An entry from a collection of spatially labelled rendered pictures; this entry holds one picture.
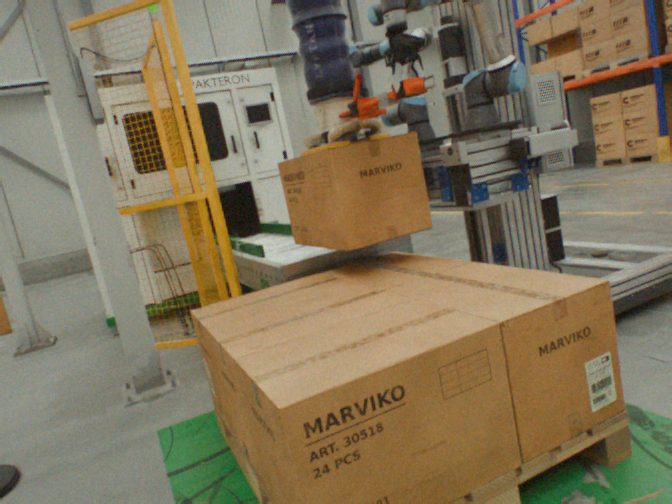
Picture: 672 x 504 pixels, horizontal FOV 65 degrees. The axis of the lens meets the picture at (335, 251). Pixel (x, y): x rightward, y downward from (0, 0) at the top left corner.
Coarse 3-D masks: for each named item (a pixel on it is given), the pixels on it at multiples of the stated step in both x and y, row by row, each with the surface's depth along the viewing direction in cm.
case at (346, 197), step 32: (288, 160) 237; (320, 160) 206; (352, 160) 201; (384, 160) 207; (416, 160) 213; (288, 192) 247; (320, 192) 213; (352, 192) 202; (384, 192) 208; (416, 192) 214; (320, 224) 222; (352, 224) 203; (384, 224) 209; (416, 224) 215
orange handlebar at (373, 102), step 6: (414, 84) 168; (420, 84) 169; (390, 96) 181; (366, 102) 198; (372, 102) 192; (378, 102) 189; (366, 108) 200; (342, 114) 217; (348, 114) 213; (372, 114) 239; (378, 114) 241
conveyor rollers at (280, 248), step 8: (248, 240) 433; (256, 240) 422; (264, 240) 409; (272, 240) 402; (280, 240) 387; (288, 240) 379; (264, 248) 363; (272, 248) 356; (280, 248) 348; (288, 248) 341; (296, 248) 334; (304, 248) 326; (312, 248) 319; (320, 248) 312; (272, 256) 319; (280, 256) 312; (288, 256) 305; (296, 256) 305; (304, 256) 298; (312, 256) 290
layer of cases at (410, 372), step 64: (384, 256) 248; (256, 320) 182; (320, 320) 166; (384, 320) 153; (448, 320) 141; (512, 320) 134; (576, 320) 143; (256, 384) 125; (320, 384) 117; (384, 384) 120; (448, 384) 127; (512, 384) 135; (576, 384) 145; (256, 448) 150; (320, 448) 114; (384, 448) 121; (448, 448) 128; (512, 448) 137
